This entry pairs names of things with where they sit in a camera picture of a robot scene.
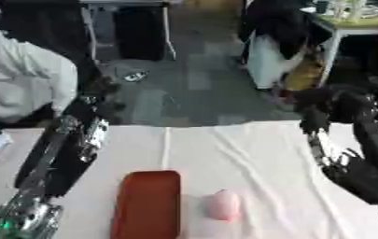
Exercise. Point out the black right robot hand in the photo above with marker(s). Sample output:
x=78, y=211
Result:
x=360, y=177

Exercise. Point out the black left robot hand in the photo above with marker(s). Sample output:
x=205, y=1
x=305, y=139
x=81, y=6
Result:
x=61, y=155

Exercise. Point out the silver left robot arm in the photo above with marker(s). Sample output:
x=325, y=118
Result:
x=26, y=217

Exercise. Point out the red-brown rectangular box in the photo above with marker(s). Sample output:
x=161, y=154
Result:
x=147, y=205

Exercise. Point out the person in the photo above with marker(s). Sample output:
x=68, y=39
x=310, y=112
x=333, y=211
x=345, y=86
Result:
x=17, y=77
x=276, y=37

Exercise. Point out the small white floor object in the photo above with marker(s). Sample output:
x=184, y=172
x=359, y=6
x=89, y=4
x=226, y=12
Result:
x=135, y=76

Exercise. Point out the yellow bag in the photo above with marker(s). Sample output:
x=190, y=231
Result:
x=306, y=73

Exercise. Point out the pink toy peach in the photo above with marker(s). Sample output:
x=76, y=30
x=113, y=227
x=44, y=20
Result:
x=223, y=207

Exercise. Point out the black cabinet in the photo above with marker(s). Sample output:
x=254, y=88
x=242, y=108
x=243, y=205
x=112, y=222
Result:
x=139, y=32

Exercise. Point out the white table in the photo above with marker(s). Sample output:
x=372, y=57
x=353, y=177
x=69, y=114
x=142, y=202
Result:
x=355, y=23

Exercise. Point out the white table frame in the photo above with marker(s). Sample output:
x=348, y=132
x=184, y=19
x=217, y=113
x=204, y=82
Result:
x=167, y=28

